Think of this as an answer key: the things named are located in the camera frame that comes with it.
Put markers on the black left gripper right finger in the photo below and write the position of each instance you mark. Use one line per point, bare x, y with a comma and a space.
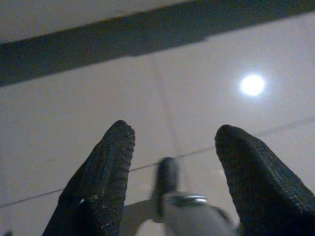
258, 191

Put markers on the dark baseboard strip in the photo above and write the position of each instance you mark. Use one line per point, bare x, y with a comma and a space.
98, 41

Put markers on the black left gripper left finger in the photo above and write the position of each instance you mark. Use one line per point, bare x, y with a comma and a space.
103, 177

